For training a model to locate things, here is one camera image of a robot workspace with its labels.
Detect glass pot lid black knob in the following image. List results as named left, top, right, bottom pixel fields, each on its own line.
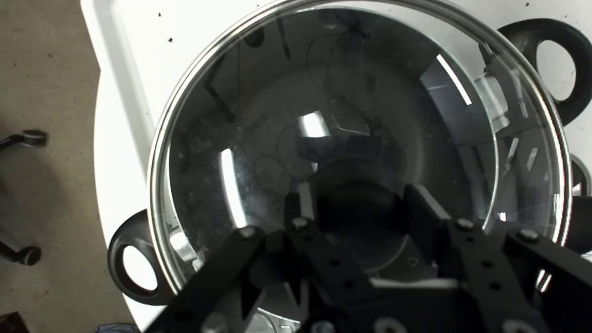
left=146, top=0, right=573, bottom=298

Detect black pot with steel rim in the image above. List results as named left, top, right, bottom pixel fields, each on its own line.
left=107, top=0, right=592, bottom=333

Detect white plastic tray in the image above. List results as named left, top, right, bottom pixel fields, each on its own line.
left=79, top=0, right=592, bottom=333

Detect black office chair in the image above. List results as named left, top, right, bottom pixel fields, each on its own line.
left=0, top=128, right=50, bottom=267

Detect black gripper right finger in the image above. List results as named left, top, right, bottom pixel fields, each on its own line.
left=403, top=183, right=592, bottom=333

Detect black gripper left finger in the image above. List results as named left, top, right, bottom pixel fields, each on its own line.
left=146, top=191, right=377, bottom=333

